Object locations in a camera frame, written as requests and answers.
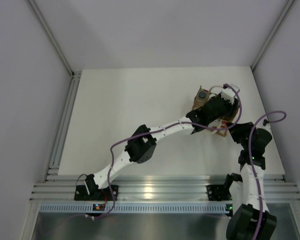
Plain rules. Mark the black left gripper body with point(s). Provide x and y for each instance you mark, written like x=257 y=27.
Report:
x=226 y=110

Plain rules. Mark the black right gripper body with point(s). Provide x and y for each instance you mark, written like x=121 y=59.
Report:
x=242 y=135

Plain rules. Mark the clear jar dark lid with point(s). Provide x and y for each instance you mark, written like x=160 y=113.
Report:
x=203 y=96

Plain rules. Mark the jute watermelon canvas bag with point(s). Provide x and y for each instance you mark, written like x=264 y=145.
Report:
x=219 y=126

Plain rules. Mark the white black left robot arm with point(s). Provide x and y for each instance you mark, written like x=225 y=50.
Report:
x=140 y=147

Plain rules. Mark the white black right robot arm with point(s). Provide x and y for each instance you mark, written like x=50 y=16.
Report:
x=251 y=218

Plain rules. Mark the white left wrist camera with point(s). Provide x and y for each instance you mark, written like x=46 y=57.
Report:
x=229 y=92

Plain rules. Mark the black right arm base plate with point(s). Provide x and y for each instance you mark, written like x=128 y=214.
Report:
x=218 y=192

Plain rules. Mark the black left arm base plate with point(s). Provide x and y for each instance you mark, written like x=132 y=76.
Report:
x=81 y=194

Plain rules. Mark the aluminium rail frame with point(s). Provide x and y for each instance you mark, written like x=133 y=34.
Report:
x=168 y=189

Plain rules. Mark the grey slotted cable duct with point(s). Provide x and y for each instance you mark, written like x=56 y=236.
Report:
x=131 y=208

